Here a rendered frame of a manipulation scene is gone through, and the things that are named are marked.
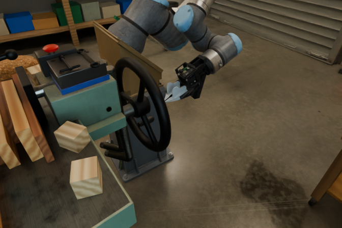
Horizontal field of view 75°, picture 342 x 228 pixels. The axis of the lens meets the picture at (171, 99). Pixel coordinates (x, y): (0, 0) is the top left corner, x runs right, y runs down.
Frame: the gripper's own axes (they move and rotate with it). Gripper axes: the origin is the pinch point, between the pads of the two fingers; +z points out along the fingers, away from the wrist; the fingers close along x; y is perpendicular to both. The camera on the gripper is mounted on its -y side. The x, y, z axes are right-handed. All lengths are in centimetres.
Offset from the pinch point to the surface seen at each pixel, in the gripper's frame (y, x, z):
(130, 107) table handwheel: 17.1, 8.7, 13.8
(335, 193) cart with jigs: -72, 53, -41
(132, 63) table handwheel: 28.1, 8.0, 7.2
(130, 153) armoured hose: 2.6, 9.7, 22.0
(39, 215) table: 33, 32, 35
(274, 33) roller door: -147, -106, -218
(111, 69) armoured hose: 32.3, 11.3, 12.7
